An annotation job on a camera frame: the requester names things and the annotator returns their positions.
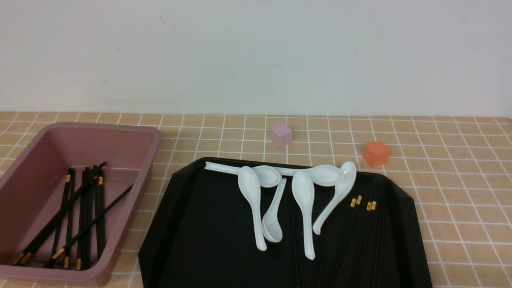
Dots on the pink plastic bin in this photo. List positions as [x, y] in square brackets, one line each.
[32, 187]

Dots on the white ceramic spoon far left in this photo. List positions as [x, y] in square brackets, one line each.
[268, 176]

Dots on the white ceramic spoon centre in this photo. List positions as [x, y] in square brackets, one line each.
[303, 192]

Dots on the orange cube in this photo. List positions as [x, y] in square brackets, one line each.
[376, 153]

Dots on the black plastic tray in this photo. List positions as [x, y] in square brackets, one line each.
[202, 236]

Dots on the black chopstick on tray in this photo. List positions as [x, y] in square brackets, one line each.
[358, 248]
[368, 243]

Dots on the pink translucent cube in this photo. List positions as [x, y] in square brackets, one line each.
[281, 135]

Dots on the white ceramic spoon small inverted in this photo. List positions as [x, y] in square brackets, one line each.
[270, 224]

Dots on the white ceramic spoon far right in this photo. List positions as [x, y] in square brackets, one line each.
[341, 189]

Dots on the white ceramic spoon upright left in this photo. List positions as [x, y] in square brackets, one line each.
[250, 188]

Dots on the black chopstick gold band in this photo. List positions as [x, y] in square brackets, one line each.
[335, 234]
[347, 228]

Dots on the white ceramic spoon horizontal right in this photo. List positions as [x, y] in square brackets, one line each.
[323, 175]

